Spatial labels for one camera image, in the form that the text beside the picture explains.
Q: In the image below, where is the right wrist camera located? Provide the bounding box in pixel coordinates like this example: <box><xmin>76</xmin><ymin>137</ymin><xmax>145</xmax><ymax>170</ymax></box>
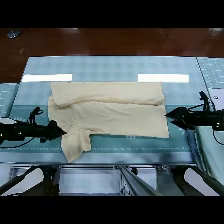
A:
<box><xmin>198</xmin><ymin>90</ymin><xmax>212</xmax><ymax>113</ymax></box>

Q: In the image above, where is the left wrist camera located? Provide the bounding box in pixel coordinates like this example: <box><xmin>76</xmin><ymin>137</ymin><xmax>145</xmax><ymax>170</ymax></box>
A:
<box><xmin>27</xmin><ymin>106</ymin><xmax>45</xmax><ymax>126</ymax></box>

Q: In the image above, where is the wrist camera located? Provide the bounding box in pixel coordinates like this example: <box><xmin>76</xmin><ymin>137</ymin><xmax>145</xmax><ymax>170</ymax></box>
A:
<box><xmin>27</xmin><ymin>106</ymin><xmax>45</xmax><ymax>126</ymax></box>
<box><xmin>198</xmin><ymin>90</ymin><xmax>212</xmax><ymax>113</ymax></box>

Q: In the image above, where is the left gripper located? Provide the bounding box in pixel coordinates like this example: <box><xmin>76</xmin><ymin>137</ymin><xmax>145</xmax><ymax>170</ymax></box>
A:
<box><xmin>45</xmin><ymin>119</ymin><xmax>68</xmax><ymax>140</ymax></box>

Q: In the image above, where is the black cable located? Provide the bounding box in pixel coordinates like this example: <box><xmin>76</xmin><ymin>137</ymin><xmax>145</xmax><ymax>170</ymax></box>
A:
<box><xmin>211</xmin><ymin>127</ymin><xmax>224</xmax><ymax>147</ymax></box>
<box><xmin>0</xmin><ymin>135</ymin><xmax>38</xmax><ymax>150</ymax></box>

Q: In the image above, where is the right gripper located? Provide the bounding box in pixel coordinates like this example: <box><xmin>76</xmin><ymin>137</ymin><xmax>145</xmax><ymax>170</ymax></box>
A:
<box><xmin>165</xmin><ymin>106</ymin><xmax>203</xmax><ymax>131</ymax></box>

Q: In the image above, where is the cream T-shirt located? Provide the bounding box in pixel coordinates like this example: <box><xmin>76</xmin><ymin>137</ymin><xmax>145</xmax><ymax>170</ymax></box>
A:
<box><xmin>47</xmin><ymin>81</ymin><xmax>170</xmax><ymax>164</ymax></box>

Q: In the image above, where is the silver frame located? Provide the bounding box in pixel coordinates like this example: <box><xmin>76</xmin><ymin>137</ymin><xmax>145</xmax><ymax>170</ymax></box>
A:
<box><xmin>0</xmin><ymin>162</ymin><xmax>224</xmax><ymax>197</ymax></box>

